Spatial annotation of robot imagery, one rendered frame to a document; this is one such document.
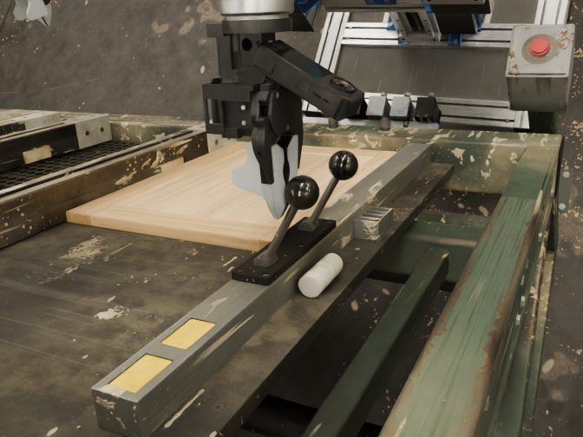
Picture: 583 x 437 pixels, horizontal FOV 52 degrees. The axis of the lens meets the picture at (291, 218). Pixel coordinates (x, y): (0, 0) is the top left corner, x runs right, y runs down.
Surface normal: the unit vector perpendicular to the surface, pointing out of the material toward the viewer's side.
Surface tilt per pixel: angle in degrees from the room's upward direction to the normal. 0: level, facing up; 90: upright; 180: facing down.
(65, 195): 90
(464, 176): 35
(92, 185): 90
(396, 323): 56
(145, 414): 90
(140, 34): 0
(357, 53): 0
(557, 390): 0
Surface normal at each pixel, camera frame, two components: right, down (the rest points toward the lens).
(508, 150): -0.44, 0.33
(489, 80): -0.40, -0.26
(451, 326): -0.04, -0.94
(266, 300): 0.89, 0.11
